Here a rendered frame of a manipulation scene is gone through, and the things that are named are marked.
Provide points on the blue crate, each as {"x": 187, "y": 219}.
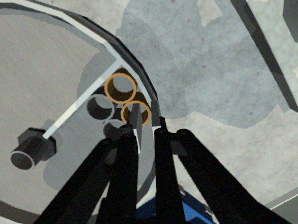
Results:
{"x": 149, "y": 209}

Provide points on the bronze bushing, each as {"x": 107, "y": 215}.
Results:
{"x": 138, "y": 98}
{"x": 117, "y": 96}

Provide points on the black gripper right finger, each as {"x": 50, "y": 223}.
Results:
{"x": 229, "y": 201}

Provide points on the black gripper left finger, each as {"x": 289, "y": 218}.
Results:
{"x": 76, "y": 201}

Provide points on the grey metal ring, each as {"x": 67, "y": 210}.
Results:
{"x": 28, "y": 154}
{"x": 94, "y": 111}
{"x": 108, "y": 130}

